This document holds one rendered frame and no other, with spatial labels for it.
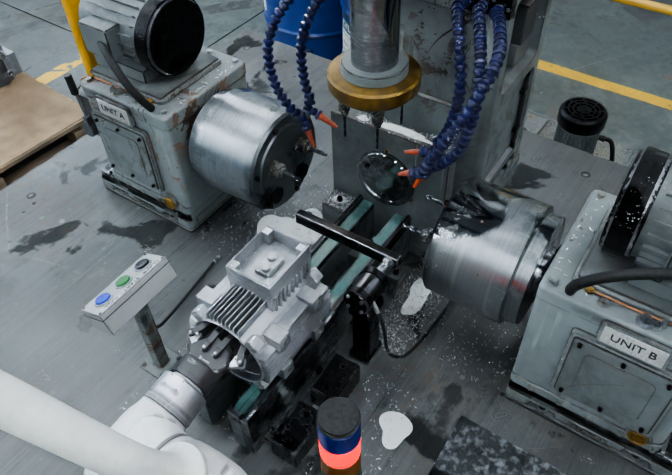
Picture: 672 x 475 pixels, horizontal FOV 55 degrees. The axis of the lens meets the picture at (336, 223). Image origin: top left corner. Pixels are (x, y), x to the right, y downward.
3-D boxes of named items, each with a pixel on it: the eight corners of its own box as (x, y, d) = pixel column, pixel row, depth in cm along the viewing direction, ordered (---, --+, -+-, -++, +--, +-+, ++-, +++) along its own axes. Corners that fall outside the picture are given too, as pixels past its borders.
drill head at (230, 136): (222, 130, 180) (207, 50, 162) (331, 177, 165) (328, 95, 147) (158, 182, 165) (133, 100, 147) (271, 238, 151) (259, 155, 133)
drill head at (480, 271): (436, 222, 153) (446, 138, 135) (610, 296, 136) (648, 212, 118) (382, 293, 138) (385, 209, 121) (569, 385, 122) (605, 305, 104)
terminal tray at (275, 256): (269, 249, 127) (265, 223, 122) (313, 271, 123) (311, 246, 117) (229, 290, 120) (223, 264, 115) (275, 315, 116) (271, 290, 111)
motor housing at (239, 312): (260, 288, 140) (250, 228, 126) (334, 328, 132) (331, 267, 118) (198, 356, 128) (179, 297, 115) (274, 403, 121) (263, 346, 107)
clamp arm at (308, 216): (402, 262, 133) (302, 215, 143) (403, 252, 131) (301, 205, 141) (394, 273, 131) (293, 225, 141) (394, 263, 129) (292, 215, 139)
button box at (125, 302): (157, 270, 133) (145, 250, 130) (178, 275, 128) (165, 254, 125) (93, 329, 123) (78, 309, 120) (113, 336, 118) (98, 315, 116)
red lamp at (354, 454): (334, 421, 96) (333, 407, 93) (368, 442, 94) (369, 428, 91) (311, 454, 93) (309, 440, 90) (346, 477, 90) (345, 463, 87)
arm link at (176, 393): (136, 387, 105) (161, 358, 108) (154, 408, 113) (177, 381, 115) (177, 415, 102) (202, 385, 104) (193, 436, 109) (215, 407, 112)
